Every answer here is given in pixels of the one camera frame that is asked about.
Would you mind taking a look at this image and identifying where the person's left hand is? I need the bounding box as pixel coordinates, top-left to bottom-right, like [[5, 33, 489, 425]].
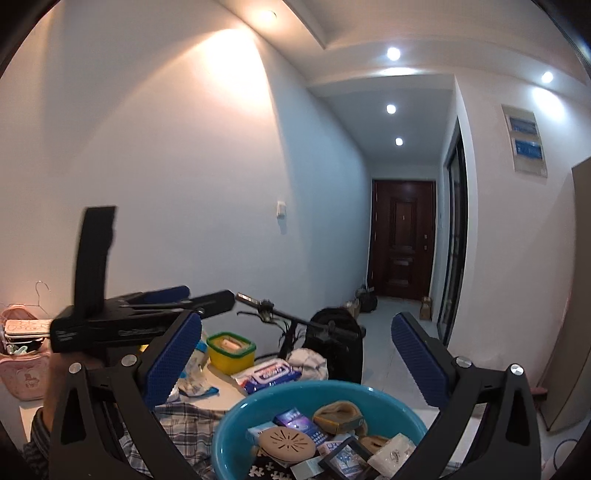
[[43, 353, 103, 429]]

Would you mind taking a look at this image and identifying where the small cardboard box by door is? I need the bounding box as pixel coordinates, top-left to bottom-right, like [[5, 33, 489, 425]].
[[420, 297, 433, 321]]

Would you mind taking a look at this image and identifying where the plaid blue bedsheet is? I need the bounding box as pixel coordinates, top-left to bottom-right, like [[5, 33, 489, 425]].
[[117, 403, 228, 480]]

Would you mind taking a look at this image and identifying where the blue plastic basin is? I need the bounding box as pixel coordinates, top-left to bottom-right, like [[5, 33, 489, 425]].
[[211, 380, 427, 479]]

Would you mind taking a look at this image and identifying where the yellow green lidded container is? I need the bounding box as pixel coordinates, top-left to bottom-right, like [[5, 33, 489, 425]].
[[206, 332, 256, 376]]

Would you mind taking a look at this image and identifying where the black electric scooter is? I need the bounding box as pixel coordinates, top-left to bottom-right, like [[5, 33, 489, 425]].
[[235, 293, 367, 384]]

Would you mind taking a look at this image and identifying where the tan knitted sock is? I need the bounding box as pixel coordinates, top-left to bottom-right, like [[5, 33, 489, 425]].
[[312, 401, 368, 436]]

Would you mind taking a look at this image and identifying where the blue wet wipes pack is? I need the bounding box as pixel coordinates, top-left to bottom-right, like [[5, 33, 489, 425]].
[[231, 358, 301, 395]]

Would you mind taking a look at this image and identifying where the white crumpled cloth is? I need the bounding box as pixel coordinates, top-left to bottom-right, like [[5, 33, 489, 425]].
[[287, 348, 329, 381]]

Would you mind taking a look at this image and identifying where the pink storage basket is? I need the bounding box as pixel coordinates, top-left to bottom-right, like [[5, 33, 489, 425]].
[[1, 304, 51, 401]]

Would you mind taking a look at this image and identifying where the dark brown entrance door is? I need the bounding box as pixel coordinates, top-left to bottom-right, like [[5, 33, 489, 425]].
[[367, 180, 436, 301]]

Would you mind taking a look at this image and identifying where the black sliding glass door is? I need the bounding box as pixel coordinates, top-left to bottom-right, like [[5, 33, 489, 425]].
[[437, 121, 468, 346]]

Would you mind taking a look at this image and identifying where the purple blue small box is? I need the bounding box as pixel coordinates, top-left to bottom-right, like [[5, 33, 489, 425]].
[[273, 408, 328, 446]]

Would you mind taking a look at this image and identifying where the round tan vented disc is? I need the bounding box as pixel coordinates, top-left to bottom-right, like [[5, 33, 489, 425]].
[[259, 426, 317, 463]]

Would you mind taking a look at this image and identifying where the beige refrigerator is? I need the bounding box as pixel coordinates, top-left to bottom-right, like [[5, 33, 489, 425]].
[[540, 159, 590, 432]]

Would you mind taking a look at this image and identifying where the grey electrical panel box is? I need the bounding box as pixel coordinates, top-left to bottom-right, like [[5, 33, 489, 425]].
[[502, 105, 548, 178]]

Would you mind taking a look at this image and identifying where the white wire hanger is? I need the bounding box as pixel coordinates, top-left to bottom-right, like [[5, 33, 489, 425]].
[[1, 280, 51, 321]]

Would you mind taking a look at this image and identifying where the white wall switch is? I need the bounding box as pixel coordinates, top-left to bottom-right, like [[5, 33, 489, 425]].
[[276, 201, 287, 219]]

